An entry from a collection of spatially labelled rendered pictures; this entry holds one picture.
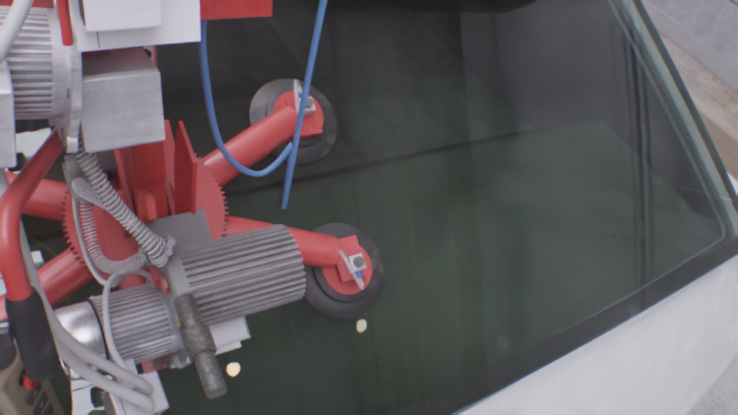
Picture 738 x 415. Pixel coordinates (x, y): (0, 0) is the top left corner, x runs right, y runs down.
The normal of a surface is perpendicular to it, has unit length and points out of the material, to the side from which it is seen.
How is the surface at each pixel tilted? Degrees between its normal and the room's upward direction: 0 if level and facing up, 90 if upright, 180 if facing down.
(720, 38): 90
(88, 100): 73
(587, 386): 49
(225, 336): 26
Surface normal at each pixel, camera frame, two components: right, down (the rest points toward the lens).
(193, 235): 0.43, -0.29
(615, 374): 0.58, 0.15
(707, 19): -0.84, 0.22
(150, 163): 0.51, 0.49
